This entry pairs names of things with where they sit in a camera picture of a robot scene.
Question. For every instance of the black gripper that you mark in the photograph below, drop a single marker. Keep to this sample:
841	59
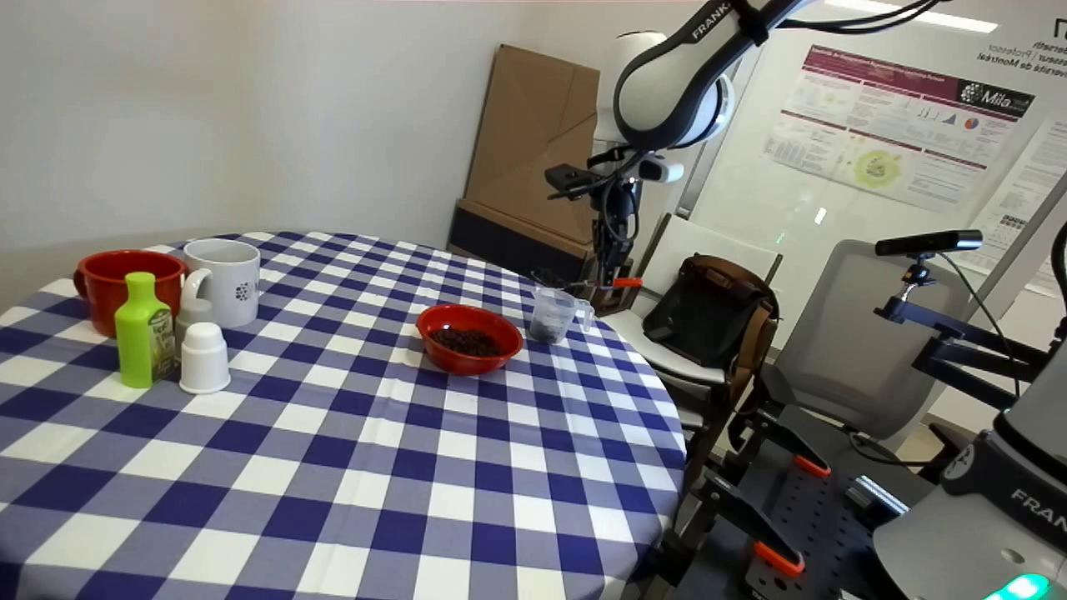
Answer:
622	206

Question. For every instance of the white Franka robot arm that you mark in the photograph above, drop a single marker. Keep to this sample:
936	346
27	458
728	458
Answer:
667	102

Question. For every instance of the orange bowl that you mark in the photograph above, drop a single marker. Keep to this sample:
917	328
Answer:
468	360

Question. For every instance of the red bowl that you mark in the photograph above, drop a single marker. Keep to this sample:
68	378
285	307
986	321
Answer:
103	288

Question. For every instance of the transparent plastic cup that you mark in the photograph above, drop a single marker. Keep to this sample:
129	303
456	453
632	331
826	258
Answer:
551	317

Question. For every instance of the black office chair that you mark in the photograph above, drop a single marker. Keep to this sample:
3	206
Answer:
706	317

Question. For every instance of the wooden chair with white seat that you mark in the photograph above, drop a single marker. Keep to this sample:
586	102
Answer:
667	360

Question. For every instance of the cardboard box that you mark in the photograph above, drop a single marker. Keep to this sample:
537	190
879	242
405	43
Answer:
535	134

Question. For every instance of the dark coffee beans pile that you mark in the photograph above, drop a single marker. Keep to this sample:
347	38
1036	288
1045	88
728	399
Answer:
468	340

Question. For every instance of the grey office chair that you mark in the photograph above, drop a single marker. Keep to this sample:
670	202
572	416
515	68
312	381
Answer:
854	346

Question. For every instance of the poster with magenta header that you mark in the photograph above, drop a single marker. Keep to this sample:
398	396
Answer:
887	134

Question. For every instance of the blue white checkered tablecloth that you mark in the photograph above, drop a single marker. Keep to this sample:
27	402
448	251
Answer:
334	477

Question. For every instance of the white mug with red print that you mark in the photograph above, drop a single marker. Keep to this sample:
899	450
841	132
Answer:
227	283

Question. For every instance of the small white bottle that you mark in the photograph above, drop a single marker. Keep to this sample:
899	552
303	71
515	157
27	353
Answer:
205	360

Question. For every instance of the green bottle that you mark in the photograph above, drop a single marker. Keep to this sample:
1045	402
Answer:
135	338

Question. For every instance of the black stereo camera bar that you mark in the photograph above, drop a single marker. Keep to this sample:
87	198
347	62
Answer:
929	242

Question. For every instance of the black camera stand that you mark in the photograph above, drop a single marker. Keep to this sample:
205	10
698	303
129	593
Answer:
956	346

